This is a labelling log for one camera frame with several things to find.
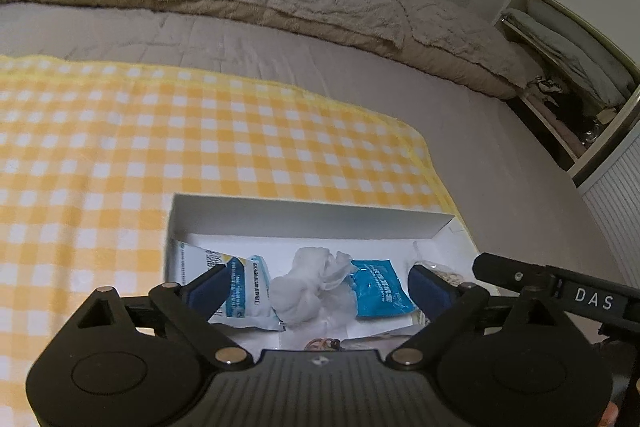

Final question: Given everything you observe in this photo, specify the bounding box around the silver foil packet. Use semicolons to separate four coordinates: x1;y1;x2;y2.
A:
341;324;424;357

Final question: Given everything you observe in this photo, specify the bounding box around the folded grey bedding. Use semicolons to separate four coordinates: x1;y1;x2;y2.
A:
502;0;637;107

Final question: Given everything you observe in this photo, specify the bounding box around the bag of brown cords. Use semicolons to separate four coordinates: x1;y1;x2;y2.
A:
305;337;344;351

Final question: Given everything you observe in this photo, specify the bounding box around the grey bed sheet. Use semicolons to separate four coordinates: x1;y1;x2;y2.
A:
1;3;623;282

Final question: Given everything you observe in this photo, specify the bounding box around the white blue medicine packet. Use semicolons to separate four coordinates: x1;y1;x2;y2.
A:
168;239;282;332

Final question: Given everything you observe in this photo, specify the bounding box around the person's right hand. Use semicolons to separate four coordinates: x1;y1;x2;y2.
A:
598;402;620;427

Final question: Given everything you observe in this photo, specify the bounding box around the white tissue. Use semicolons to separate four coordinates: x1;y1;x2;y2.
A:
269;247;357;326

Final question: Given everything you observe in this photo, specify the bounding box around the white cardboard box tray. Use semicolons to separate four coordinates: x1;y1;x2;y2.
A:
164;192;482;353

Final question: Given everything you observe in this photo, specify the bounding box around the right beige pillow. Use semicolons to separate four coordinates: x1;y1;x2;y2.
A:
397;0;526;90

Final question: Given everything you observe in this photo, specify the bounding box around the yellow checkered blanket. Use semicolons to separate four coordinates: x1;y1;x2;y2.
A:
1;56;456;426

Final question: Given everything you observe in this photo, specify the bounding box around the white storage cabinet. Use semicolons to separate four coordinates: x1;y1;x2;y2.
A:
496;0;639;286

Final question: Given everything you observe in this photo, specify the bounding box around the small blue sachet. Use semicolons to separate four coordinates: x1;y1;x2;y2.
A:
350;259;416;320

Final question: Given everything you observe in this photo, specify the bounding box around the bag of cream rubber bands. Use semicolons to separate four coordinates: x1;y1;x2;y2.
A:
413;260;464;287

